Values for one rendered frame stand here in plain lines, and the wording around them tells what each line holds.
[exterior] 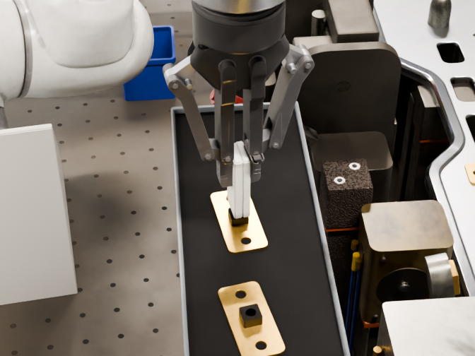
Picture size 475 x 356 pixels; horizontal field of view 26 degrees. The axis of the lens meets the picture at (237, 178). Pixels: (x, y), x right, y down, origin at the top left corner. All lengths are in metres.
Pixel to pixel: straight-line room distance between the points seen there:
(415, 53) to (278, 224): 0.58
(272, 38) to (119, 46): 0.76
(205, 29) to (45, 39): 0.74
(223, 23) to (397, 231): 0.39
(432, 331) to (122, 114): 1.01
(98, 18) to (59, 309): 0.43
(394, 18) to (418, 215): 0.52
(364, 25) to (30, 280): 0.63
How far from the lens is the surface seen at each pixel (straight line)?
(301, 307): 0.91
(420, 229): 1.11
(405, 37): 1.54
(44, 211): 1.43
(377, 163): 1.18
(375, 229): 1.10
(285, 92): 0.88
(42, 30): 1.54
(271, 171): 1.04
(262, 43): 0.82
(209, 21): 0.81
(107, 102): 1.90
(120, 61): 1.59
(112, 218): 1.66
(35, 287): 1.54
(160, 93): 1.88
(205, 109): 1.11
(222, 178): 0.93
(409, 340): 0.97
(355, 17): 1.22
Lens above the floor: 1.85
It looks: 42 degrees down
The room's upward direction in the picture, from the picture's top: straight up
